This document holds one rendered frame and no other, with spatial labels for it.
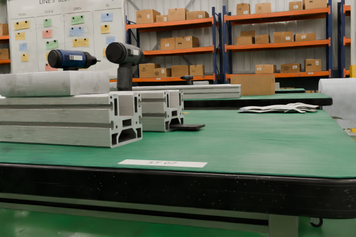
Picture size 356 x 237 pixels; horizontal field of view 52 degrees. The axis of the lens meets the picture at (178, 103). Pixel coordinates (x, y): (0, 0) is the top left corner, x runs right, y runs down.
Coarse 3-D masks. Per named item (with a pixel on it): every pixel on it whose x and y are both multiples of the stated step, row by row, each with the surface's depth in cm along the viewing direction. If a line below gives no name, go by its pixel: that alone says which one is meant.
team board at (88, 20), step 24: (24, 0) 421; (48, 0) 411; (72, 0) 402; (96, 0) 393; (120, 0) 384; (24, 24) 423; (48, 24) 413; (72, 24) 404; (96, 24) 394; (120, 24) 386; (24, 48) 425; (48, 48) 414; (72, 48) 405; (96, 48) 396; (24, 72) 427
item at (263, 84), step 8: (232, 80) 276; (240, 80) 273; (248, 80) 271; (256, 80) 268; (264, 80) 266; (272, 80) 270; (248, 88) 271; (256, 88) 268; (264, 88) 266; (272, 88) 271
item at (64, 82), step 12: (36, 72) 62; (48, 72) 61; (60, 72) 60; (72, 72) 60; (84, 72) 62; (96, 72) 66; (108, 72) 69; (12, 84) 65; (24, 84) 63; (36, 84) 62; (48, 84) 61; (60, 84) 60; (72, 84) 60; (84, 84) 62; (96, 84) 66; (108, 84) 69
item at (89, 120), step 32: (0, 96) 67; (32, 96) 64; (64, 96) 61; (96, 96) 58; (128, 96) 64; (0, 128) 67; (32, 128) 64; (64, 128) 61; (96, 128) 58; (128, 128) 62
